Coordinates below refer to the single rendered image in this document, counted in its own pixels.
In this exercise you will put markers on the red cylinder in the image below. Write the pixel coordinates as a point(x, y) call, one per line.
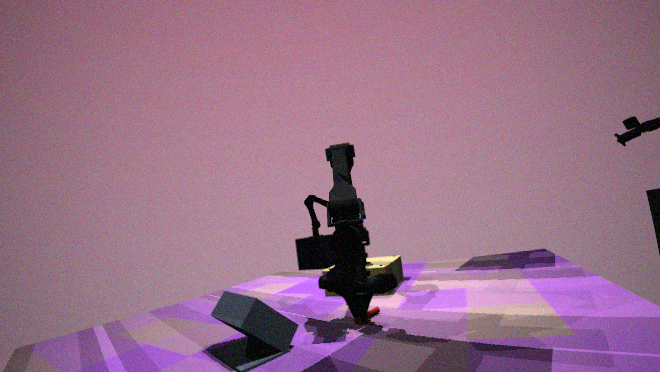
point(369, 314)

